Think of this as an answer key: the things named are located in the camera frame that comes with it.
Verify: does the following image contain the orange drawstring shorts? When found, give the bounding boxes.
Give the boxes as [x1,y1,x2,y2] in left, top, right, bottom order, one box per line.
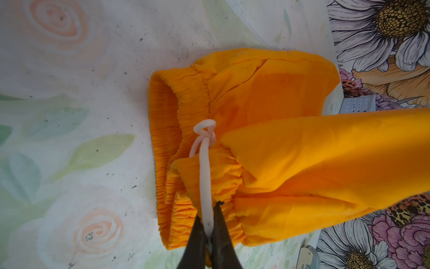
[149,48,430,250]

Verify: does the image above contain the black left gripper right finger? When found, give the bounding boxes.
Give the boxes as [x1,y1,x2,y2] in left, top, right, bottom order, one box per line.
[211,201,243,269]

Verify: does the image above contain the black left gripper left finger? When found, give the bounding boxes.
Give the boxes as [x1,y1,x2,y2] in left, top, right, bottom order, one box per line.
[177,215,207,269]

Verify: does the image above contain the light blue perforated laundry basket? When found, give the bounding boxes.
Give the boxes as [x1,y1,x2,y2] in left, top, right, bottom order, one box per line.
[339,95,376,114]

